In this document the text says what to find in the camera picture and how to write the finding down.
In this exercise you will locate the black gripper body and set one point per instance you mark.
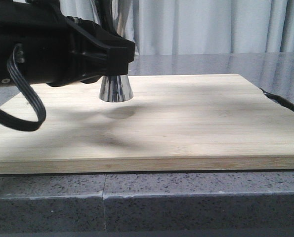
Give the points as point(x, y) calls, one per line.
point(45, 46)

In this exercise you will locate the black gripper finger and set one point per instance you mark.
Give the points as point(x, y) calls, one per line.
point(105, 13)
point(107, 51)

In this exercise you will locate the steel double jigger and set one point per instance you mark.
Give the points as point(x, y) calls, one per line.
point(116, 88)

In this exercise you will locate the grey curtain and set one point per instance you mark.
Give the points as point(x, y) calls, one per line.
point(185, 27)

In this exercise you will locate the light wooden cutting board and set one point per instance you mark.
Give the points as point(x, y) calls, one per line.
point(195, 122)

